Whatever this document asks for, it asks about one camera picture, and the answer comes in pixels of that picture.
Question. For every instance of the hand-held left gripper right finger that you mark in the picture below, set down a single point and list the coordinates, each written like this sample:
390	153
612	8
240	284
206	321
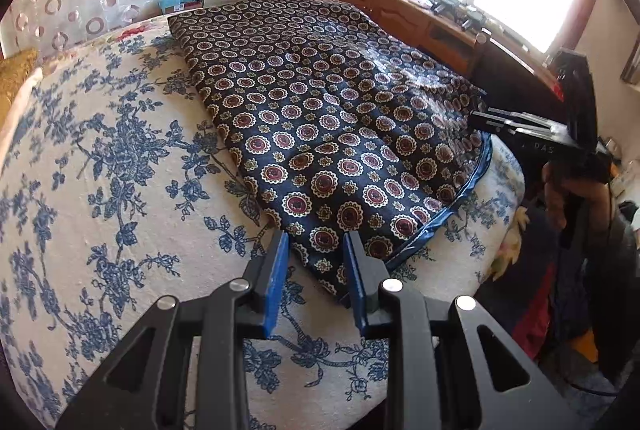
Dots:
357	280

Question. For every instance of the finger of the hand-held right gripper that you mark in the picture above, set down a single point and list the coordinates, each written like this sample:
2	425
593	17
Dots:
500	124
520	116

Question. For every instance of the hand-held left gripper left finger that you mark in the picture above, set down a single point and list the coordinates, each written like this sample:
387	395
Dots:
277	280

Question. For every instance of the navy patterned satin shirt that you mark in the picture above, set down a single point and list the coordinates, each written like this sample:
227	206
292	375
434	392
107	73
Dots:
325	120

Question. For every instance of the person's right hand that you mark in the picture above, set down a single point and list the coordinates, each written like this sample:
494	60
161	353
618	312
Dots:
552	200

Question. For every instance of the red paper item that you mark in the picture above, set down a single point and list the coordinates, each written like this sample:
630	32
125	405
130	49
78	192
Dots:
559	90

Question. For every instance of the yellow flower printed fabric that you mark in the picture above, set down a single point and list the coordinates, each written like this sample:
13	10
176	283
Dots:
510	245

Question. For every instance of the wooden cabinet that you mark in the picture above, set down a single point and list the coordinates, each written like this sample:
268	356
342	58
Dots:
390	10

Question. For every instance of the red cloth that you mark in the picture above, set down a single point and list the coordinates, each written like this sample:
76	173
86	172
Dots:
535	320

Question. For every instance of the white blue floral bedsheet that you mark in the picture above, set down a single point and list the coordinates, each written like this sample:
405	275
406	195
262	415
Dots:
115	190

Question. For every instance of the pink floral quilt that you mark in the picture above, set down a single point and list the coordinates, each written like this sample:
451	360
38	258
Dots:
120	37

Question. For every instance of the blue cardboard box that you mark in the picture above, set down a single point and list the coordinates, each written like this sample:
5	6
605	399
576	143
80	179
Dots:
180	2

